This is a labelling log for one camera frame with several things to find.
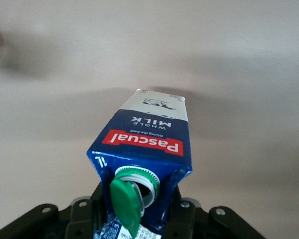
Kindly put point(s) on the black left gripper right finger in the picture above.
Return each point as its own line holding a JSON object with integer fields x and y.
{"x": 182, "y": 219}

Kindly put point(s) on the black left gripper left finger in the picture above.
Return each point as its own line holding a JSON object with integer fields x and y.
{"x": 82, "y": 216}

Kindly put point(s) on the blue white milk carton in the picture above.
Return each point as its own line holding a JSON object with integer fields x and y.
{"x": 144, "y": 124}

